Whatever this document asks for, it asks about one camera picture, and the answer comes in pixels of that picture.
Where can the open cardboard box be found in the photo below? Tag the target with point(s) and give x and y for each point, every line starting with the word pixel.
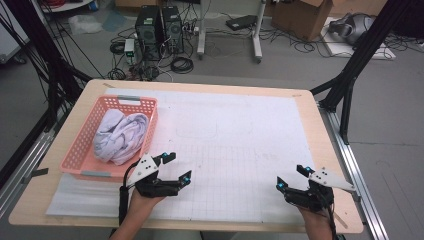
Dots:
pixel 300 20

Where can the clear plastic bag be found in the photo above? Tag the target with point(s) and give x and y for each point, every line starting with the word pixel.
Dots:
pixel 85 24

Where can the small white box device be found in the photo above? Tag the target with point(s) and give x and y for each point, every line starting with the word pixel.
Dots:
pixel 129 48

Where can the lavender printed shirt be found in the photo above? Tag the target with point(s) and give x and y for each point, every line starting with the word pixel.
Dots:
pixel 120 136

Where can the white cabinet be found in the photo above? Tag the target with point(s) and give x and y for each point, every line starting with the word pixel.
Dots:
pixel 10 43

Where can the grey rounded device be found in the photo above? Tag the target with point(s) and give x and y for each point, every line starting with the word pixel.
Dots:
pixel 353 28

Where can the black flat device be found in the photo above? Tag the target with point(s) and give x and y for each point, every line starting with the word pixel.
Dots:
pixel 241 22

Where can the person's left hand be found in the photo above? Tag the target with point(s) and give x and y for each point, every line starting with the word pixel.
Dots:
pixel 143 205

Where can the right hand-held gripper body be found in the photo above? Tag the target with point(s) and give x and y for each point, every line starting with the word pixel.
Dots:
pixel 316 198

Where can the aluminium rail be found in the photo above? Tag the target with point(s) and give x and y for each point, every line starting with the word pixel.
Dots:
pixel 31 155
pixel 353 166

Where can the white grid mat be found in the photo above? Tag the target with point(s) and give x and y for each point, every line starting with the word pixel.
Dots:
pixel 233 133

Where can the white metal stand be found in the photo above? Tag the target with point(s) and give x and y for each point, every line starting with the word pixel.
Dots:
pixel 201 33

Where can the black computer tower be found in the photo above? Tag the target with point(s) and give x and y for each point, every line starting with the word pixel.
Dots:
pixel 148 33
pixel 173 30

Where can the white flat board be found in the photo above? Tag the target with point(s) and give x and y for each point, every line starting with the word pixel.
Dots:
pixel 340 50

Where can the round white table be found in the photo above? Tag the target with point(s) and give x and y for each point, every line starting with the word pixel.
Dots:
pixel 66 6

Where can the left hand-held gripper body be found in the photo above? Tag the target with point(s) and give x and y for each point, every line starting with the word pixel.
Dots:
pixel 146 188

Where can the pink plastic basket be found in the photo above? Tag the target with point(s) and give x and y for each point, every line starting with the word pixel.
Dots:
pixel 76 156

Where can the blue sheet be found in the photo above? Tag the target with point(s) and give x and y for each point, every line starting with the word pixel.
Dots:
pixel 114 20

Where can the black metal frame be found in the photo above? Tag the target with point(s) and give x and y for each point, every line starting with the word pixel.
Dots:
pixel 361 50
pixel 43 43

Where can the person's right hand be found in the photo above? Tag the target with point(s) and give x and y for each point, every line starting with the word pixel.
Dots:
pixel 316 218

